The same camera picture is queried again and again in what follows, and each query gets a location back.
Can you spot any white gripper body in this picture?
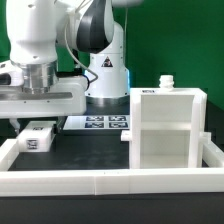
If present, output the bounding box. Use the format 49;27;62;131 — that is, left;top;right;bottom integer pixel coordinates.
0;60;88;118

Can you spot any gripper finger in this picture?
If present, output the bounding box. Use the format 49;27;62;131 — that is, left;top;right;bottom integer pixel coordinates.
9;118;20;134
55;116;66;134

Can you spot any white cabinet top block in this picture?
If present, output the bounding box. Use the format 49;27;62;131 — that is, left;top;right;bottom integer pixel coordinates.
17;121;55;152

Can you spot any white cabinet body box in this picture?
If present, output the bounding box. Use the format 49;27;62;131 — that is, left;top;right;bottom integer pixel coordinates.
121;75;207;169

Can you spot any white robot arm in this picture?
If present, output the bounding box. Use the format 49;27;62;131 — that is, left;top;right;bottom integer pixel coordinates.
0;0;144;130

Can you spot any white marker base plate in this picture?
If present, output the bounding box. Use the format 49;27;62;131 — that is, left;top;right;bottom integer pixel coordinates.
63;115;130;130

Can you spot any white U-shaped frame wall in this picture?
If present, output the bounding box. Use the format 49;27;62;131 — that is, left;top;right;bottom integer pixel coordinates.
0;139;224;197

